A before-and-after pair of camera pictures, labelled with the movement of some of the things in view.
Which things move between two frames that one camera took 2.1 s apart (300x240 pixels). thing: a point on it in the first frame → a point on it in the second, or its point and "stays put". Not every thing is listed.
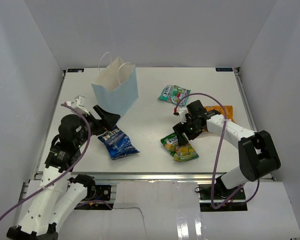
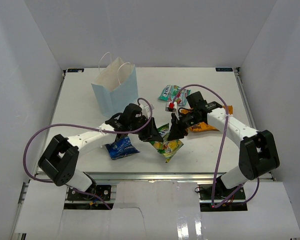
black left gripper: [108, 119] → [151, 134]
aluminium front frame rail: [142, 176] stays put
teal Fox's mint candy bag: [174, 93] stays put
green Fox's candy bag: [179, 153] → [167, 148]
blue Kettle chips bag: [118, 144] stays put
